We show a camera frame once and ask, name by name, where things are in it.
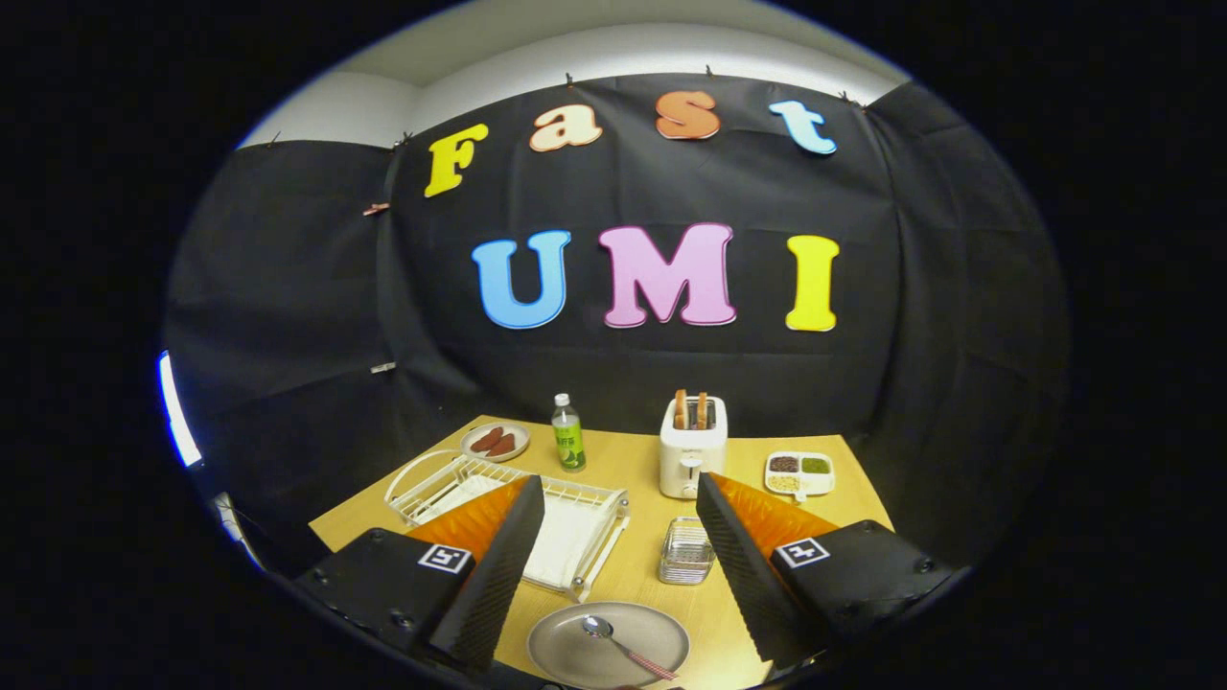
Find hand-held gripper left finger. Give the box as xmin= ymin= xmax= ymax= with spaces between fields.
xmin=294 ymin=474 xmax=545 ymax=672

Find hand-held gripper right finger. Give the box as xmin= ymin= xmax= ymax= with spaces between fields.
xmin=695 ymin=471 xmax=958 ymax=669

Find metal wire basket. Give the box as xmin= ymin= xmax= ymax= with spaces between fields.
xmin=658 ymin=517 xmax=717 ymax=586

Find white wire dish rack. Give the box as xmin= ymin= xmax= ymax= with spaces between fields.
xmin=384 ymin=449 xmax=632 ymax=604

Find spoon with checked handle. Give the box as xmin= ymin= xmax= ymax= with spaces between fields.
xmin=582 ymin=614 xmax=680 ymax=682

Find grey round plate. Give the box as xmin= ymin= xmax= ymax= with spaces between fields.
xmin=526 ymin=601 xmax=691 ymax=689

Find white divided dish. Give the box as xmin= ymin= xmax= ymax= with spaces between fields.
xmin=764 ymin=450 xmax=837 ymax=501

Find small beige plate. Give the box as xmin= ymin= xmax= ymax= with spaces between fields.
xmin=460 ymin=422 xmax=531 ymax=463

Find white drip tray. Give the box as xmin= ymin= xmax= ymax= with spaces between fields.
xmin=417 ymin=474 xmax=605 ymax=590

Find white toaster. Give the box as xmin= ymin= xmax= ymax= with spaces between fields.
xmin=659 ymin=395 xmax=729 ymax=500

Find green label drink bottle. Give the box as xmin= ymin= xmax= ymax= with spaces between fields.
xmin=551 ymin=393 xmax=587 ymax=472

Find black backdrop cloth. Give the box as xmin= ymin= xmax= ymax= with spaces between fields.
xmin=163 ymin=72 xmax=1070 ymax=576

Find bright vertical light strip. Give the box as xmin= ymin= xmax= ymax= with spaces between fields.
xmin=156 ymin=350 xmax=204 ymax=469

